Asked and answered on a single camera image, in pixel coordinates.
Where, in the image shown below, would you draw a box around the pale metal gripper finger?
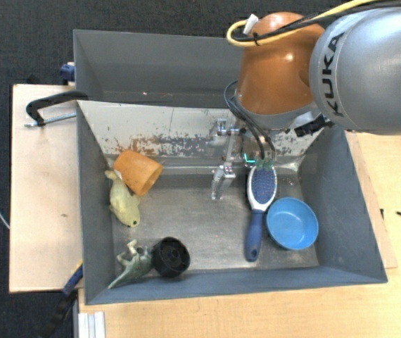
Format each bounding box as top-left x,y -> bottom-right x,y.
210,164 -> 237,201
208,118 -> 230,147

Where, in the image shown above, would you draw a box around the blue and white hairbrush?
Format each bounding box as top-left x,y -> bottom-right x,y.
244,164 -> 279,263

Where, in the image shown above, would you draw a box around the grey metal bin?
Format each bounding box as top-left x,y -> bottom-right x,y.
72,29 -> 388,306

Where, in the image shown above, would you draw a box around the blue bowl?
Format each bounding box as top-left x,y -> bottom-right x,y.
265,196 -> 320,251

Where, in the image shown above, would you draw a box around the orange plastic cup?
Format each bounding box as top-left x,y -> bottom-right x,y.
113,149 -> 164,197

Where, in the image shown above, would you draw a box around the black round lid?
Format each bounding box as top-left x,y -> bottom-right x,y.
150,237 -> 191,279

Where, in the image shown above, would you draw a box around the pale yellow toy animal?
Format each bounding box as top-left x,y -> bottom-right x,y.
104,169 -> 142,228

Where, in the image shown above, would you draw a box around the green toy dinosaur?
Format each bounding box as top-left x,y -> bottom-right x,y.
107,239 -> 153,290

